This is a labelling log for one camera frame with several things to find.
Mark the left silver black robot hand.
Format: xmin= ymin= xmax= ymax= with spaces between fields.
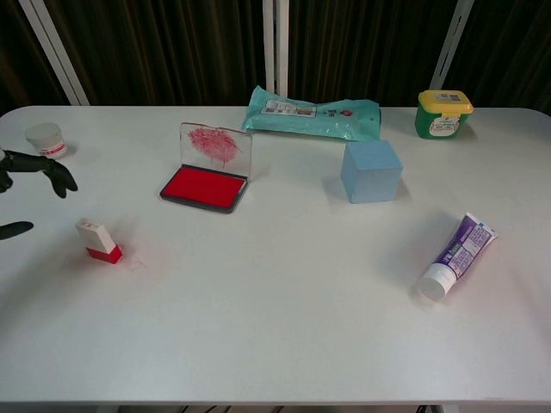
xmin=0 ymin=149 xmax=79 ymax=242

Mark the white and red stamp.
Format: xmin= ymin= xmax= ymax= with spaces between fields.
xmin=75 ymin=218 xmax=125 ymax=265

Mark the red ink pad clear lid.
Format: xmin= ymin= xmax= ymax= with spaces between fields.
xmin=158 ymin=122 xmax=253 ymax=216

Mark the small white plastic jar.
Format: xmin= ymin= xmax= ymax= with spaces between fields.
xmin=24 ymin=122 xmax=69 ymax=160

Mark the dark pleated curtain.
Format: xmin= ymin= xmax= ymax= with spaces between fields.
xmin=0 ymin=0 xmax=551 ymax=118

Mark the teal wet wipes pack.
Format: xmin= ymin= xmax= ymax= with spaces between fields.
xmin=240 ymin=84 xmax=383 ymax=142

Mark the blue foam cube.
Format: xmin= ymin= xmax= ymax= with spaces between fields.
xmin=340 ymin=139 xmax=405 ymax=205

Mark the green tub yellow lid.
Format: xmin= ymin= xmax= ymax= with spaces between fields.
xmin=414 ymin=89 xmax=475 ymax=140

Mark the purple toothpaste tube white cap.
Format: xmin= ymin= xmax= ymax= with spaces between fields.
xmin=418 ymin=212 xmax=499 ymax=302

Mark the white slanted frame post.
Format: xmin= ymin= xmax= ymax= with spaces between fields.
xmin=17 ymin=0 xmax=90 ymax=106
xmin=429 ymin=0 xmax=475 ymax=90

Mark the white vertical frame post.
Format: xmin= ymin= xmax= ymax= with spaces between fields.
xmin=262 ymin=0 xmax=290 ymax=95

